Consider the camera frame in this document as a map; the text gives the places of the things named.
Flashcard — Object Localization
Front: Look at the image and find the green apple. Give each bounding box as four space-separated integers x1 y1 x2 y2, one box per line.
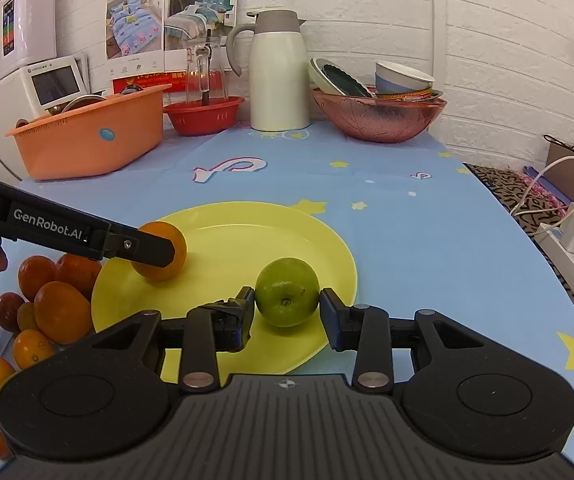
255 258 319 328

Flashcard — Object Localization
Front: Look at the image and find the dark red tomato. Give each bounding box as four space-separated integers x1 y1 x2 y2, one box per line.
0 292 25 333

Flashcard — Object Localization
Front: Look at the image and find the yellow plastic plate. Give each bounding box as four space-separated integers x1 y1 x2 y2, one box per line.
91 202 357 382

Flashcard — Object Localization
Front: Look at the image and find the large orange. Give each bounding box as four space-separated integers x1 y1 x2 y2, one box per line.
33 281 93 346

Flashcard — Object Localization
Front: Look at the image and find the small orange kumquat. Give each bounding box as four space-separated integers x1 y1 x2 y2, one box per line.
17 302 38 332

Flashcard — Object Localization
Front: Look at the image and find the blue patterned tablecloth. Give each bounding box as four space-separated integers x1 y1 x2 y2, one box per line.
0 120 574 480

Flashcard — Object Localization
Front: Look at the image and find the orange plastic basket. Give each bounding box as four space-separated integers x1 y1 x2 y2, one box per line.
6 84 168 181

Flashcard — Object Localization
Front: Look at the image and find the white countertop appliance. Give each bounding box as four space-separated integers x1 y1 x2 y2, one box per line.
0 53 90 183

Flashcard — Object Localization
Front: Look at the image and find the metal dish in basket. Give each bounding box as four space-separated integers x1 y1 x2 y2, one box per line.
62 94 105 113

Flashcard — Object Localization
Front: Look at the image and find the red plastic colander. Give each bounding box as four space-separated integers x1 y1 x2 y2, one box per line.
163 96 245 136

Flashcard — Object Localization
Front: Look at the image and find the small orange middle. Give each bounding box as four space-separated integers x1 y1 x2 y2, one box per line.
13 330 56 370

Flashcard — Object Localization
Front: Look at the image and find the patterned brown cloth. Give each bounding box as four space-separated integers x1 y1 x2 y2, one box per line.
465 164 574 305

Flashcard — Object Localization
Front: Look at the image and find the glass pitcher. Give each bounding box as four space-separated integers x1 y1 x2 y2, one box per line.
185 29 229 106

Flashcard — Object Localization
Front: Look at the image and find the white water purifier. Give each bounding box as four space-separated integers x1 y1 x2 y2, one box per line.
0 0 56 80

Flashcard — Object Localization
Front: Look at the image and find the white thermos jug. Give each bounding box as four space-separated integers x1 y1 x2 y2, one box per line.
225 9 311 132

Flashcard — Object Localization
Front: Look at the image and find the copper pink bowl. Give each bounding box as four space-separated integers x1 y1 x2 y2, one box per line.
312 89 447 144

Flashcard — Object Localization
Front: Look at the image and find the bedding poster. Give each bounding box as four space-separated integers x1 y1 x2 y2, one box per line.
105 0 237 93

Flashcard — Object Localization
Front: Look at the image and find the white green bowl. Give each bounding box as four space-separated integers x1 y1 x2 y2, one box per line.
308 58 373 98

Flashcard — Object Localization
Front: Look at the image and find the white blue bowl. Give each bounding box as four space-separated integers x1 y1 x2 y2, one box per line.
375 61 434 94

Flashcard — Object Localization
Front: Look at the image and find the white cable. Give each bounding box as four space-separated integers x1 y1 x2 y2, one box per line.
510 155 574 219

